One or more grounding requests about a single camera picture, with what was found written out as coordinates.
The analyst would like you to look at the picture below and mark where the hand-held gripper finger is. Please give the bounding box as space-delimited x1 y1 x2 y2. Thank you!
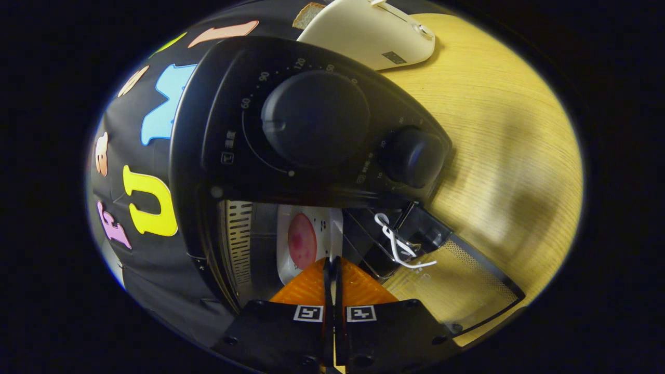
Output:
334 256 463 374
210 256 333 374

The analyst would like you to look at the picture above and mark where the white square plate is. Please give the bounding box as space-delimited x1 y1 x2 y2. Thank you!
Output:
276 204 344 286

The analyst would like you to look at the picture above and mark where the pink ham slice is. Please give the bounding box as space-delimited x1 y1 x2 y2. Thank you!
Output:
288 212 318 270

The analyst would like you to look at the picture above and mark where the black toaster oven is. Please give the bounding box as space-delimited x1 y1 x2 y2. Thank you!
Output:
169 35 526 338

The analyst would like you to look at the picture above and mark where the white pop-up toaster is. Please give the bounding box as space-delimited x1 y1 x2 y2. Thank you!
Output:
297 0 437 72

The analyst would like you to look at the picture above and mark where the white zip tie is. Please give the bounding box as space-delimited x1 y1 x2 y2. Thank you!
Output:
374 212 438 270

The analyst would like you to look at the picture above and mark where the toasted bread slice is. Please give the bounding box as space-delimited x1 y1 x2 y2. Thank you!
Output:
292 2 327 30

